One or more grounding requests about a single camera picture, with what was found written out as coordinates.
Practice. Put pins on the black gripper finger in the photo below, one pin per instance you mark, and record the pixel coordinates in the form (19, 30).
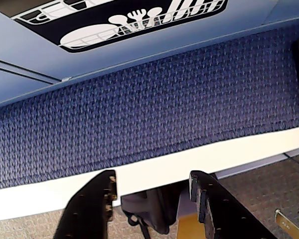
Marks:
(87, 211)
(226, 214)

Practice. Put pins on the yellow wooden block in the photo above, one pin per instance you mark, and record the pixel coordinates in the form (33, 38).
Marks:
(187, 226)

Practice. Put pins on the black backpack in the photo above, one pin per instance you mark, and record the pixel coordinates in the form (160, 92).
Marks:
(154, 211)

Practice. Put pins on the blue dishwasher door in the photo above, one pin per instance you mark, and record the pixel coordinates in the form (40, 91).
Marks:
(139, 57)

